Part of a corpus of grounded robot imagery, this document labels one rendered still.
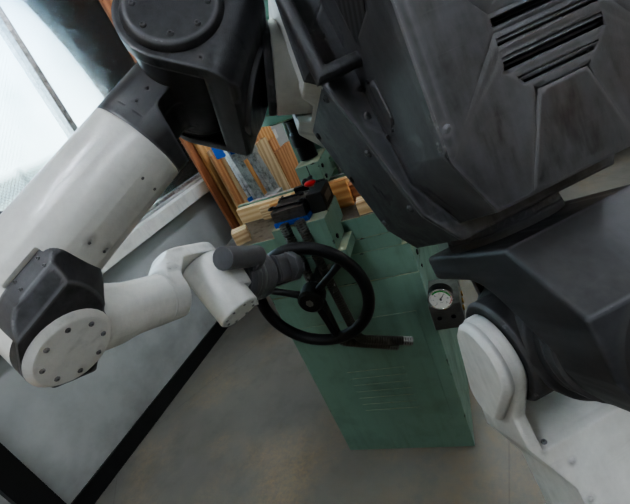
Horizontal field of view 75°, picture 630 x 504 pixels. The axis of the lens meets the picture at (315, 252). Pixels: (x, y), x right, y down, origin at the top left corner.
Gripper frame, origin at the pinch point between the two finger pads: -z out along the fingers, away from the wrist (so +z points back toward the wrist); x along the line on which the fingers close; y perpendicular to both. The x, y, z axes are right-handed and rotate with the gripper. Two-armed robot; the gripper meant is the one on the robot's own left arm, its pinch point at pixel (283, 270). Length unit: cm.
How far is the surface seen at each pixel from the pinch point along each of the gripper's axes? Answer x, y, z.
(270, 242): -13.4, 10.0, -24.1
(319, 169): 4.7, 24.5, -28.1
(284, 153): -67, 92, -187
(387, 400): -5, -47, -56
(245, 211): -25, 24, -37
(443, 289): 25.3, -14.6, -28.8
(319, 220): 6.0, 9.1, -12.7
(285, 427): -59, -57, -79
